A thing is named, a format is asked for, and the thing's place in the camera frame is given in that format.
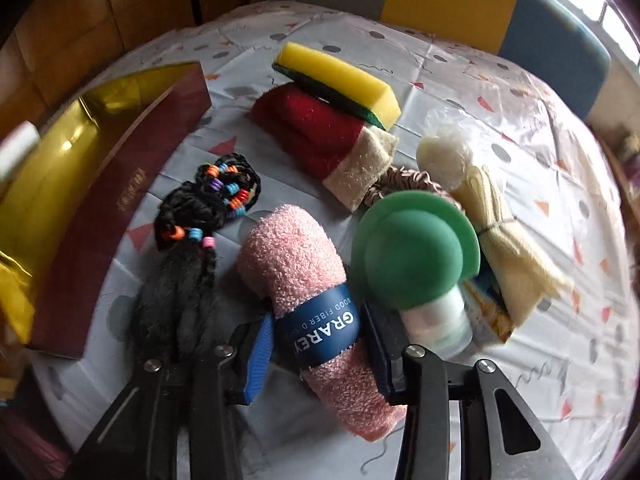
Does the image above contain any pink towel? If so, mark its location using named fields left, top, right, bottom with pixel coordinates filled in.
left=238, top=205, right=406, bottom=442

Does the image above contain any white foam sponge block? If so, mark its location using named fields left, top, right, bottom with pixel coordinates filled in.
left=0, top=122, right=41, bottom=184

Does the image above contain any small printed carton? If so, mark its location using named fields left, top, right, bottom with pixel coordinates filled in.
left=461, top=270, right=515, bottom=348

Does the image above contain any green cap white bottle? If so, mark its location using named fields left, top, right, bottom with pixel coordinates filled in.
left=348, top=191, right=480, bottom=360

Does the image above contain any black braided hair wig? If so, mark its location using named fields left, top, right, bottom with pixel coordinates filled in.
left=128, top=153, right=262, bottom=363

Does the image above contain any cream folded cloth bundle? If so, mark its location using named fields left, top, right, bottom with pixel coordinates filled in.
left=452, top=166, right=574, bottom=327

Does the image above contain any pink hair scrunchie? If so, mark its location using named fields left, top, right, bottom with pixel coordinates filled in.
left=363, top=166, right=463, bottom=210

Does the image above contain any red and beige cloth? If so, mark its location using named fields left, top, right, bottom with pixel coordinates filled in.
left=250, top=84, right=399, bottom=211

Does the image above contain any white ball in plastic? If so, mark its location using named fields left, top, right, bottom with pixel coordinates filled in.
left=416, top=110, right=475, bottom=191

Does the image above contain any gold lined red box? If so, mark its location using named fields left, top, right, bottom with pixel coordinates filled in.
left=1, top=62, right=212, bottom=360

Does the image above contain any yellow green scrub sponge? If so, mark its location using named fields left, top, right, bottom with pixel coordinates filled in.
left=272, top=42, right=401, bottom=130

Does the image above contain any grey yellow blue headboard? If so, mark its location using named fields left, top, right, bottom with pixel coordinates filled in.
left=297, top=0, right=611, bottom=118

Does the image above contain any window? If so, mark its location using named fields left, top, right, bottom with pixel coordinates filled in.
left=566, top=0, right=639, bottom=67

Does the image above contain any wooden wardrobe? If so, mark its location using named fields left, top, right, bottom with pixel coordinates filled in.
left=1, top=0, right=247, bottom=134

